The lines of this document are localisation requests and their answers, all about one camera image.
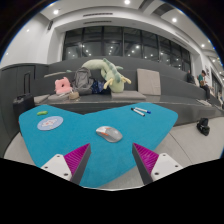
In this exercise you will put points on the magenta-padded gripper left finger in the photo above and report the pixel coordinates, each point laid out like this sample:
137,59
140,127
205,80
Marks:
56,165

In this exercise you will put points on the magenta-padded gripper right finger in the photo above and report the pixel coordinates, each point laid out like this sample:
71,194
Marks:
165,165

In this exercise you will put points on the grey orange computer mouse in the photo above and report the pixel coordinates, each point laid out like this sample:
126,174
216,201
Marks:
109,134

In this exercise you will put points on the round light blue mouse pad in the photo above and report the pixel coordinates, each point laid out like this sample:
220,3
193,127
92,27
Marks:
50,123

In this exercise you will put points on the black bag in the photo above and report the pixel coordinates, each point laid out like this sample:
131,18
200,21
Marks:
203,126

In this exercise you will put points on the green eraser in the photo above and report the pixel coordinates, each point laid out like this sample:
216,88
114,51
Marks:
42,112

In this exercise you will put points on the white marker with blue cap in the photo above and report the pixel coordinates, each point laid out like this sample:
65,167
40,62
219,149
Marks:
143,110

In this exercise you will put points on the white marker with black cap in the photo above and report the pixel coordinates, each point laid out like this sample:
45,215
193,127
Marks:
138,112

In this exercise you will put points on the light grey seat cushion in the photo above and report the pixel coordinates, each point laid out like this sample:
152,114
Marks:
41,98

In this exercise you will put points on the black suitcase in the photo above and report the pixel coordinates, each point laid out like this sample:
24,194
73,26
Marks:
23,103

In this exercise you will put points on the tan woven pouch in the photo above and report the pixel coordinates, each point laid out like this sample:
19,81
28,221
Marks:
74,95

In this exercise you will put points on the grey flat seat cushion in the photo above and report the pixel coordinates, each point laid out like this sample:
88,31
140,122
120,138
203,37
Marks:
128,95

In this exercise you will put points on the pink plush cushion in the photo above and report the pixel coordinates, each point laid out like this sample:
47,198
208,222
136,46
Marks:
62,86

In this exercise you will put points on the beige upright seat cushion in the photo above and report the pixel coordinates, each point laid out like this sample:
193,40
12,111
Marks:
149,82

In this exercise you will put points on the dark blue patterned bag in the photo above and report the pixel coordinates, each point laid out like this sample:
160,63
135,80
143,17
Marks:
98,87

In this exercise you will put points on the grey backpack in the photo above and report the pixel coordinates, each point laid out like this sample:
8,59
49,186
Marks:
82,80

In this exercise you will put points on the person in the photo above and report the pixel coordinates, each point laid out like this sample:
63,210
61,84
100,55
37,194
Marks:
203,83
190,77

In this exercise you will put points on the green plush dragon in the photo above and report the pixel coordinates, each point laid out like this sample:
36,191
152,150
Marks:
114,80

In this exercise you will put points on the ceiling lights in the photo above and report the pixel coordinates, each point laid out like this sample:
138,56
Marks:
56,12

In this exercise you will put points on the dark glass window wall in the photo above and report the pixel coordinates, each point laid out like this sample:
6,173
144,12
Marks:
113,43

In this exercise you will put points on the black wall speaker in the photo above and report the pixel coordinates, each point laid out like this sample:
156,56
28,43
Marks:
50,25

